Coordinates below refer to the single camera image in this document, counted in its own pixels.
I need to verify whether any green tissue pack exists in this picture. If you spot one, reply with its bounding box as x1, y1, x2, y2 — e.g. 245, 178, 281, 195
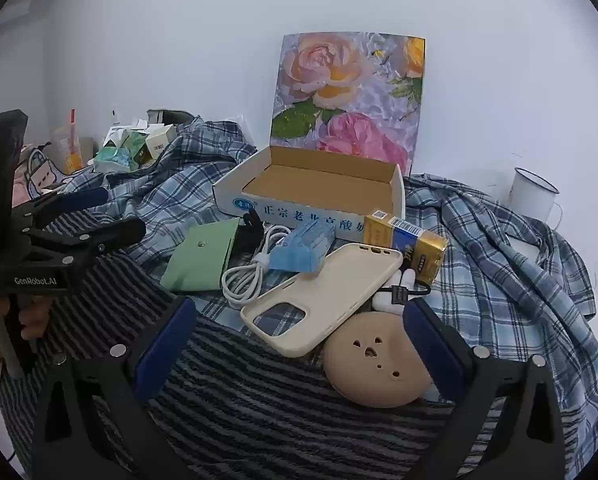
93, 130, 152, 173

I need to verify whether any blue transparent plastic box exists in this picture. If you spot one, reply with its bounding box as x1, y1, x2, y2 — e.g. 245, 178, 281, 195
269, 220, 337, 276

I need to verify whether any cream phone case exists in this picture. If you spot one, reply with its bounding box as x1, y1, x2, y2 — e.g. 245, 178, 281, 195
240, 242, 404, 358

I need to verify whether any gold cigarette pack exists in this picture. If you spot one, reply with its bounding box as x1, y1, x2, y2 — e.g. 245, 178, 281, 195
364, 209, 448, 283

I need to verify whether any navy white striped sweater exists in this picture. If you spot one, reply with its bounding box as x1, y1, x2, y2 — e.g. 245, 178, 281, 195
0, 210, 504, 480

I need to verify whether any beige round compact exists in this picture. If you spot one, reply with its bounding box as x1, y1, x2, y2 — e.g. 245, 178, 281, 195
321, 311, 437, 409

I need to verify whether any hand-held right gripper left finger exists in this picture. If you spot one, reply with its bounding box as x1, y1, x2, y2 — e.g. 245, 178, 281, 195
31, 296, 200, 480

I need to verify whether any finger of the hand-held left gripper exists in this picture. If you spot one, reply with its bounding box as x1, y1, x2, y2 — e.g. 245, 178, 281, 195
26, 217, 147, 266
14, 187, 110, 231

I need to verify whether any blue plaid shirt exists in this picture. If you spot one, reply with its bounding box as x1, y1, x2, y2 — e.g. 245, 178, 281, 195
61, 115, 598, 413

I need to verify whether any white enamel mug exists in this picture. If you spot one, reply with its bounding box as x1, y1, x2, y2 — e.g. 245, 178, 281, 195
508, 167, 564, 226

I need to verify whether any cartoon print cloth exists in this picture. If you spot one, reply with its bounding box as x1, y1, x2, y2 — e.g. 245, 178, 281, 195
14, 142, 74, 196

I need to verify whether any green wallet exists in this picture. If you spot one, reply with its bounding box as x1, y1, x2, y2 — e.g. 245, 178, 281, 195
159, 217, 242, 295

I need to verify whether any plastic cup with straw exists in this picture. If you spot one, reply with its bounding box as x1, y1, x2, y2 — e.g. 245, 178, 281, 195
61, 109, 82, 173

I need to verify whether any white paper carton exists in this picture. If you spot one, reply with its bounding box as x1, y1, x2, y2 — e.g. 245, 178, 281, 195
101, 117, 150, 148

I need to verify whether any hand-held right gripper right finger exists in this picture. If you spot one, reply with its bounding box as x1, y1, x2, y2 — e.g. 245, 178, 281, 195
403, 297, 567, 480

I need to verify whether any dark grey bag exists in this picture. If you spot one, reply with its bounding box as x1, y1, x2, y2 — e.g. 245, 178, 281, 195
146, 108, 194, 126

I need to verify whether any small cream box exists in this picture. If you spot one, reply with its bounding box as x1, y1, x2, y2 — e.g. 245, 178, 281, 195
144, 125, 180, 163

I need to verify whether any person's left hand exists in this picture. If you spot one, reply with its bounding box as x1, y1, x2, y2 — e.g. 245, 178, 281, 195
0, 294, 54, 386

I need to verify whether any white cable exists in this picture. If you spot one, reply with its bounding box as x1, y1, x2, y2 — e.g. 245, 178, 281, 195
221, 224, 292, 311

